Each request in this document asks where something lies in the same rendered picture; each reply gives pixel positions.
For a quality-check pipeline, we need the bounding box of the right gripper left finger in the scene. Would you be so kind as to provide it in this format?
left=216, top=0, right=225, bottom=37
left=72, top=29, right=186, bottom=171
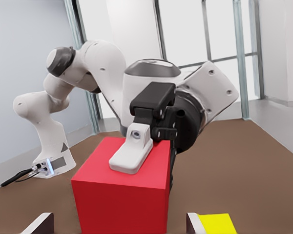
left=21, top=212, right=55, bottom=234

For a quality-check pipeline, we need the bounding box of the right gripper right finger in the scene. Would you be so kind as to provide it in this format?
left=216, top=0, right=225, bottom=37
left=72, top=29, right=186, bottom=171
left=186, top=212, right=207, bottom=234

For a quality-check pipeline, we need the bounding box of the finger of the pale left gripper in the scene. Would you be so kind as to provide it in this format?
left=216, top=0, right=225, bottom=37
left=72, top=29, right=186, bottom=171
left=108, top=107, right=154, bottom=175

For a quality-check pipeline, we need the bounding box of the red wooden cube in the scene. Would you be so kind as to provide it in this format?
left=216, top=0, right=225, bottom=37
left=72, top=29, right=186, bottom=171
left=70, top=136, right=171, bottom=234

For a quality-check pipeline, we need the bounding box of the yellow wooden cube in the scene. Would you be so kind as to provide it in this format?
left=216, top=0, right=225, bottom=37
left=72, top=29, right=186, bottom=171
left=197, top=213, right=238, bottom=234

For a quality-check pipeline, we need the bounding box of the black cable loop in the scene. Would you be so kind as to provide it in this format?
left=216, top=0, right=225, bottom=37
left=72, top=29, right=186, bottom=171
left=0, top=167, right=41, bottom=188

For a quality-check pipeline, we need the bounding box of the silver frame crossbar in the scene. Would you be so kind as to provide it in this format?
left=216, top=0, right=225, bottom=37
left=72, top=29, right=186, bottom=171
left=178, top=52, right=259, bottom=69

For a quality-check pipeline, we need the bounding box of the thin silver frame post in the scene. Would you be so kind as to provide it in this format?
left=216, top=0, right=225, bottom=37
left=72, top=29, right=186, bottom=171
left=201, top=0, right=212, bottom=61

